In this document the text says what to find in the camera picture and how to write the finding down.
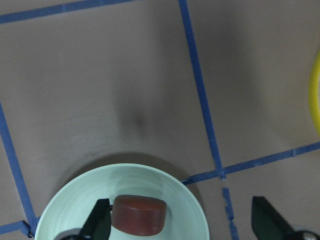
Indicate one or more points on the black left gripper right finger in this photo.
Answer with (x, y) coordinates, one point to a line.
(268, 224)

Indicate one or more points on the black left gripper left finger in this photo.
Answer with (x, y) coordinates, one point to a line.
(98, 223)

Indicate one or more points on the brown steamed bun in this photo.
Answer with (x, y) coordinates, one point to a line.
(138, 215)

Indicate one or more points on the yellow steamer bottom layer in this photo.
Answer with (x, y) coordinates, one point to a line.
(314, 92)

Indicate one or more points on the mint green bowl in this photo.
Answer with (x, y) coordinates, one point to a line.
(68, 210)

